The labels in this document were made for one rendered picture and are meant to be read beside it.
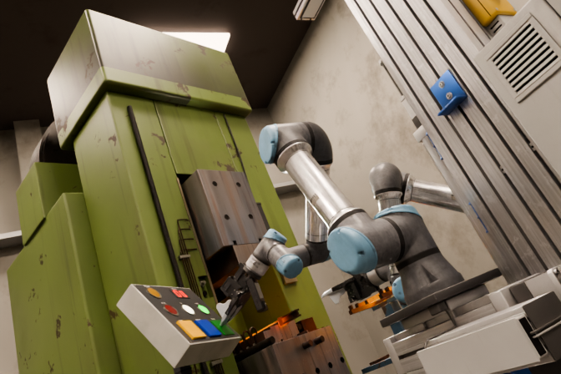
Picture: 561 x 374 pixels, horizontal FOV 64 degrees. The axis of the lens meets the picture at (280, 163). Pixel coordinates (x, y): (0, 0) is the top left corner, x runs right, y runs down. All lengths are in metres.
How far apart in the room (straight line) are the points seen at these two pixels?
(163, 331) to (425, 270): 0.75
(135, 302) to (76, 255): 0.92
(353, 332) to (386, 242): 5.56
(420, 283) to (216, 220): 1.13
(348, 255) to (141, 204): 1.19
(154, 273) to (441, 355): 1.26
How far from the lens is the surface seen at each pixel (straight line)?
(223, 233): 2.01
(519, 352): 0.85
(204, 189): 2.09
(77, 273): 2.32
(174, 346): 1.39
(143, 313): 1.45
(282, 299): 2.31
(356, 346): 6.60
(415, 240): 1.15
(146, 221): 2.01
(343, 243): 1.07
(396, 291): 1.47
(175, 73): 2.66
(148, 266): 1.96
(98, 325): 2.26
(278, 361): 1.86
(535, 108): 1.04
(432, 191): 1.67
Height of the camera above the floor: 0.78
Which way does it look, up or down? 24 degrees up
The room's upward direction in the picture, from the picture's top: 24 degrees counter-clockwise
